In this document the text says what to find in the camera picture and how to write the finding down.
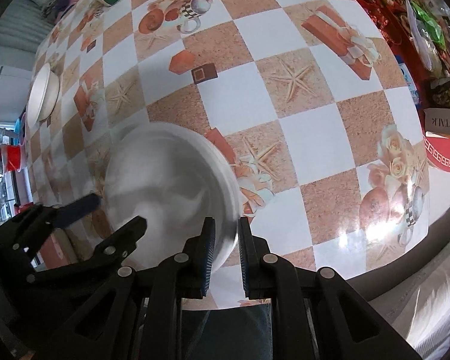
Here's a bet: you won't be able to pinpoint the large white bowl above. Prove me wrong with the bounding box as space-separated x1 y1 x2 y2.
104 122 241 271

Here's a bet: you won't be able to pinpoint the person's legs dark trousers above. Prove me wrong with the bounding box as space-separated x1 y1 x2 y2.
181 304 273 359

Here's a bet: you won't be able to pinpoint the red bucket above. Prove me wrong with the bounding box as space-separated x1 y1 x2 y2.
0 144 26 172

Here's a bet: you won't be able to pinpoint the pink plastic stool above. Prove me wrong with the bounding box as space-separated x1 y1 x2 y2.
40 0 80 24

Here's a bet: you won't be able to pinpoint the checkered tablecloth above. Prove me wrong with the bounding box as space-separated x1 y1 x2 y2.
24 0 430 310

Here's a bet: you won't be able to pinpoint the red tray with clutter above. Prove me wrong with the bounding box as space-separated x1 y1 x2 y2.
357 0 450 172

